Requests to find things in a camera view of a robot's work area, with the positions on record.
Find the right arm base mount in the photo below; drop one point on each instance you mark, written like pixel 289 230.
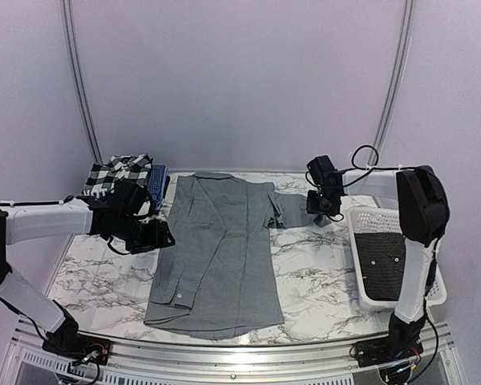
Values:
pixel 377 351

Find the aluminium front frame rail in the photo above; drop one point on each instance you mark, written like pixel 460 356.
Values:
pixel 145 362

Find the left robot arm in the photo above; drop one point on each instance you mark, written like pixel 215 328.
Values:
pixel 110 219

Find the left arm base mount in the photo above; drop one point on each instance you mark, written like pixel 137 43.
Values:
pixel 81 348

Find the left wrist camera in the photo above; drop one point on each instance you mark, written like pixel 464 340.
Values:
pixel 129 198

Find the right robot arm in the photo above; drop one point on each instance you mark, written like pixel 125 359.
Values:
pixel 423 215

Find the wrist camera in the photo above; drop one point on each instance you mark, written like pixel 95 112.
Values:
pixel 129 198
pixel 323 173

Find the grey long sleeve shirt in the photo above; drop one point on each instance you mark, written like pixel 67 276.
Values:
pixel 217 281

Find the white plastic laundry basket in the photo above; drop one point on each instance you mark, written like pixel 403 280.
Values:
pixel 370 220

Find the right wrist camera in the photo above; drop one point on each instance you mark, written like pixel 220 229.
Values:
pixel 323 173

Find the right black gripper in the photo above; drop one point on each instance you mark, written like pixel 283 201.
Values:
pixel 312 208

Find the black white plaid shirt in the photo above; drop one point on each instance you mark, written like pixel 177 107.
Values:
pixel 103 177

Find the right aluminium corner post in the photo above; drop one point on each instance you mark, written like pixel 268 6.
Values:
pixel 396 77

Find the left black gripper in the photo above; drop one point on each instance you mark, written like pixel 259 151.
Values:
pixel 156 238

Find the blue folded shirt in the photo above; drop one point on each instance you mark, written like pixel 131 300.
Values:
pixel 158 182

